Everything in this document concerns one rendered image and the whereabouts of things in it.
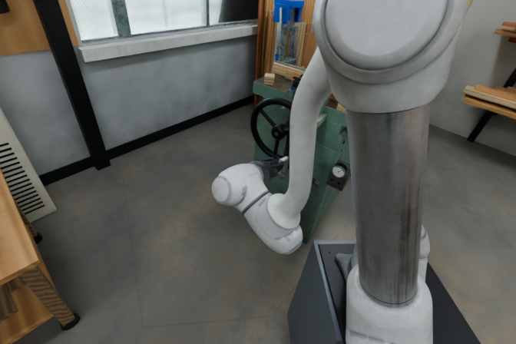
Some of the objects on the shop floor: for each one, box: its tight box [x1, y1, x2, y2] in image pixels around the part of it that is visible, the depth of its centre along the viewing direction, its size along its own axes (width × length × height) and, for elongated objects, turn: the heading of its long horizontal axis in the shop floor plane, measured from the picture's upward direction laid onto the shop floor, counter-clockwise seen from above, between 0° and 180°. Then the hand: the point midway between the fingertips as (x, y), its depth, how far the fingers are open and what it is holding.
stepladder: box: [273, 0, 304, 66], centre depth 219 cm, size 27×25×116 cm
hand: (283, 161), depth 105 cm, fingers closed
